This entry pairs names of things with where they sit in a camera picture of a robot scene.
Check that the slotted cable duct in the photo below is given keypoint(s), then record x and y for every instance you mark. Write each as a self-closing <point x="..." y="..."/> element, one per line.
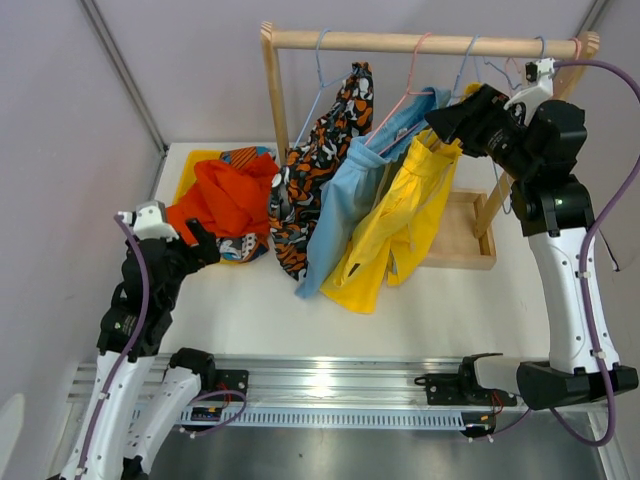
<point x="203" y="417"/>

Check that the pink wire hanger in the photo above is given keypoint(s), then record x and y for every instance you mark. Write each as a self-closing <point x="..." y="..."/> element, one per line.
<point x="514" y="69"/>
<point x="409" y="91"/>

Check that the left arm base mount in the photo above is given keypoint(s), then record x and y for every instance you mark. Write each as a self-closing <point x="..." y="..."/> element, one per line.
<point x="225" y="385"/>

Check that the yellow shorts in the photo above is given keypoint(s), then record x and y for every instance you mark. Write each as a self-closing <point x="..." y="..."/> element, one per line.
<point x="393" y="239"/>

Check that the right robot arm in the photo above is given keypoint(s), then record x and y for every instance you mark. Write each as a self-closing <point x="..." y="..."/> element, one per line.
<point x="582" y="366"/>

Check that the blue patterned print shorts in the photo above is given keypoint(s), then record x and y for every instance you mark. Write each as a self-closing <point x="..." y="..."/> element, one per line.
<point x="252" y="245"/>

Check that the orange red shorts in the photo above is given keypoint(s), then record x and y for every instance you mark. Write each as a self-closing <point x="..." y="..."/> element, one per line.
<point x="229" y="196"/>

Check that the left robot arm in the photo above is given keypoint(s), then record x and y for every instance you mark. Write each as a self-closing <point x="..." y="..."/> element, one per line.
<point x="112" y="443"/>

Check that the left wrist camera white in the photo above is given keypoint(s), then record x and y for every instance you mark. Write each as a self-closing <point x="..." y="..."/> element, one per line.
<point x="149" y="221"/>

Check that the wooden clothes rack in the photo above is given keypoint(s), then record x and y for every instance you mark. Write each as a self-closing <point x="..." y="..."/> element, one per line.
<point x="465" y="239"/>

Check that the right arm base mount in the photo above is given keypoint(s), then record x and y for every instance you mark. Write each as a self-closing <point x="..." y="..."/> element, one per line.
<point x="454" y="389"/>

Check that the aluminium frame post left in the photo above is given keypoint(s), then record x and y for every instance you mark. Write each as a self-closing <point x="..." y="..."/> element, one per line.
<point x="116" y="58"/>

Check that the black orange camouflage shorts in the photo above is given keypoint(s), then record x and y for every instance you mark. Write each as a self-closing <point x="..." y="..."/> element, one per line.
<point x="294" y="202"/>

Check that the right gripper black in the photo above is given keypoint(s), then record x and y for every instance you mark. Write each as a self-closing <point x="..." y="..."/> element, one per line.
<point x="470" y="119"/>

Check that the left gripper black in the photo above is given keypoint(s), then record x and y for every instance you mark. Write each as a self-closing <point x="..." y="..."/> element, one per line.
<point x="201" y="254"/>

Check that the blue wire hanger far left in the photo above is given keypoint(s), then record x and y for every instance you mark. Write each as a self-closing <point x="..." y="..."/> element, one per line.
<point x="323" y="84"/>

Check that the aluminium mounting rail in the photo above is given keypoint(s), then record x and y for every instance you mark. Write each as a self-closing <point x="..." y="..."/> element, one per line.
<point x="328" y="381"/>

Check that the yellow plastic tray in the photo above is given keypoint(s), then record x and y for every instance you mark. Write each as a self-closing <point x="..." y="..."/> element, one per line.
<point x="188" y="178"/>

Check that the light blue shorts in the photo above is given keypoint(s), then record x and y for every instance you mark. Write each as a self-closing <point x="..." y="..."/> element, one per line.
<point x="349" y="195"/>

